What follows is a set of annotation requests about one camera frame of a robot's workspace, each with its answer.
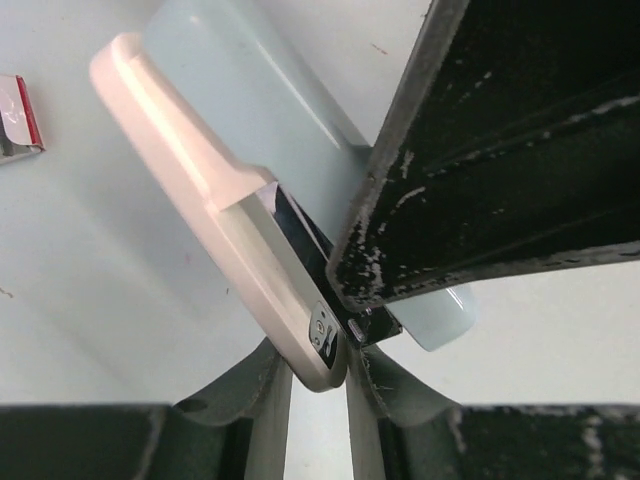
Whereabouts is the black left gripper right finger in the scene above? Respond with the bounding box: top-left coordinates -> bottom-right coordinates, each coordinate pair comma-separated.
346,346 -> 639,479

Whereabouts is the red white staple box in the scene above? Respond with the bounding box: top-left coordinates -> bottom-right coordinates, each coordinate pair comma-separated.
1,74 -> 45,165

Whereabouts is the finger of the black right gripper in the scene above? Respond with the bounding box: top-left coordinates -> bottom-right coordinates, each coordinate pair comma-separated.
327,1 -> 639,311

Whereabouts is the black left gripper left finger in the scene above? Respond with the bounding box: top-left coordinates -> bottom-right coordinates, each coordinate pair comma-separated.
1,340 -> 292,479

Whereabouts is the light blue white stapler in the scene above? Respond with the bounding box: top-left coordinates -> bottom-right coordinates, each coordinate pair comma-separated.
90,1 -> 476,392

